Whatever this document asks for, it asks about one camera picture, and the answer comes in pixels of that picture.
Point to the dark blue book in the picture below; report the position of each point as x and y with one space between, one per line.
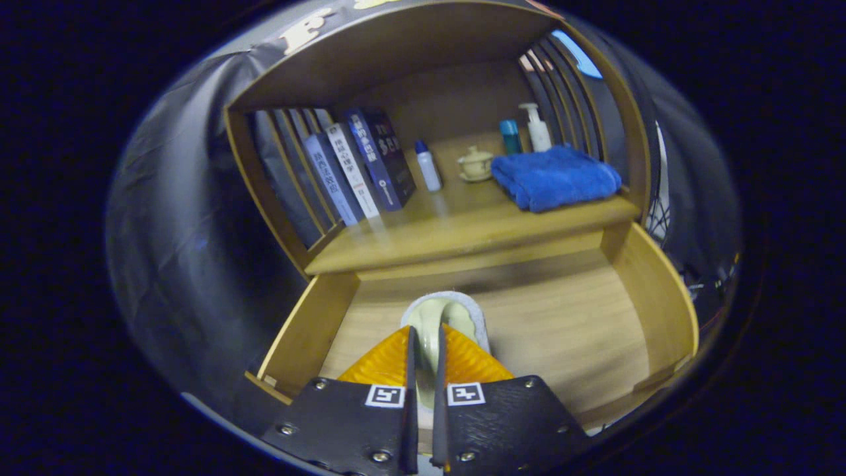
383 158

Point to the folded blue towel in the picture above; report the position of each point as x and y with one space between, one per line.
555 178

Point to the wooden drawer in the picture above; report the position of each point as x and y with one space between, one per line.
562 330

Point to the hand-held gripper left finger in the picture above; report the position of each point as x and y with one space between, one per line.
412 396

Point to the black backdrop cloth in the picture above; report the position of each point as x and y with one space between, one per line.
172 231

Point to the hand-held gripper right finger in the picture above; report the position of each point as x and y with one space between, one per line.
439 410

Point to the white pump bottle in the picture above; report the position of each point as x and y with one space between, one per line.
538 135

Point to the lidded ceramic teacup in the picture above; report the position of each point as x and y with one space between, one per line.
476 164

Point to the white book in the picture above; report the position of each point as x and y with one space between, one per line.
353 172

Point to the white stand pole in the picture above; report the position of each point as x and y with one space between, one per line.
661 192

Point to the teal bottle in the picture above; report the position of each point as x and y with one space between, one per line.
510 137

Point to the light blue book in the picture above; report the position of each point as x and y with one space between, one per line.
334 182

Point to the small white blue-capped bottle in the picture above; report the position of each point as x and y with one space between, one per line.
428 168

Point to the wooden cabinet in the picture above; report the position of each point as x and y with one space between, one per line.
449 99

